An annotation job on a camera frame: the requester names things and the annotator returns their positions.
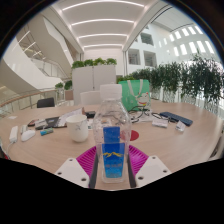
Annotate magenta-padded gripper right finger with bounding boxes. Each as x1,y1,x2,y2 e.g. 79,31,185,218
128,144,173,188

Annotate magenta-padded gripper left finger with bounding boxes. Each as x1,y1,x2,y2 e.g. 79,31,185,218
54,145,100,190

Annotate clear bottle with blue label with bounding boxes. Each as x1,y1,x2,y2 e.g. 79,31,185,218
92,83,132,184

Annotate flat round red coaster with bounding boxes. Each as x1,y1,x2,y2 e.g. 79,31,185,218
119,129,140,142

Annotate white paper cup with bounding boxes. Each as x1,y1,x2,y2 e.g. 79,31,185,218
65,114,90,143

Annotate small teal block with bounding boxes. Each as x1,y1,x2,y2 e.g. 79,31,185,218
39,127,54,137

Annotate white flat packet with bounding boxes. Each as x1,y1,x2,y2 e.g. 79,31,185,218
151,118,169,129

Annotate white sticker sheet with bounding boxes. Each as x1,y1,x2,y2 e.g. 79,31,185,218
87,118,98,131

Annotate small white card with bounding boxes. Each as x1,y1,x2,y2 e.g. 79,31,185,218
175,120,187,132

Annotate black tablet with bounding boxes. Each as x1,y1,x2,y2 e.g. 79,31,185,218
34,116,61,131

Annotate open notebook with papers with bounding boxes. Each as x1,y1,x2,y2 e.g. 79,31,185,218
53,107,84,129

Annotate white computer mouse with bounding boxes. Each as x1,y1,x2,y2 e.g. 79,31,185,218
20,129,37,143

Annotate dark blue flat case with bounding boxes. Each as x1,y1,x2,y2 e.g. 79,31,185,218
159,111,194,127

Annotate small white box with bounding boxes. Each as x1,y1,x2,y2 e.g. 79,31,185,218
34,118,48,128

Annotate black pouch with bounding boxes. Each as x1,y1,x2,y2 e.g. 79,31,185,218
83,110,97,119

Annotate small red and black item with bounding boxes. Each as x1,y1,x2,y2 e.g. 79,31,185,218
27,118,40,128

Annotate small white oval device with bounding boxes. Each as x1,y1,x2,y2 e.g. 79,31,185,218
19,124,29,135

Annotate black chair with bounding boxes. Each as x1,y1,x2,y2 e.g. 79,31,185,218
36,97,56,109

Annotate white chair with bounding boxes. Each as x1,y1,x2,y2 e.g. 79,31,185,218
79,90,103,106

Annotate green tote bag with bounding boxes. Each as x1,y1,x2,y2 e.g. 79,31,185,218
117,79,152,113

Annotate brown planter with plants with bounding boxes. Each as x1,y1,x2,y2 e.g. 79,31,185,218
54,79,74,101

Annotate glass railing with wooden handrail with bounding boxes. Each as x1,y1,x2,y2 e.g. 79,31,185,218
0,87,66,116

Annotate white cabinet topped with plants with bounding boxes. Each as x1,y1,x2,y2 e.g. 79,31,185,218
71,57,118,106

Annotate green hedge row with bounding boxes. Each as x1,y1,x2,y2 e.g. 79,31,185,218
116,53,224,116

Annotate ceiling light strips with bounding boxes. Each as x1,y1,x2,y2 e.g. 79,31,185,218
61,0,146,49

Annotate black eyeglasses with cord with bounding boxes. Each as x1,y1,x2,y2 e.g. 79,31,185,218
128,105,162,123

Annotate white power strip cable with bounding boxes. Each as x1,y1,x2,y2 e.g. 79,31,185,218
5,141,15,158

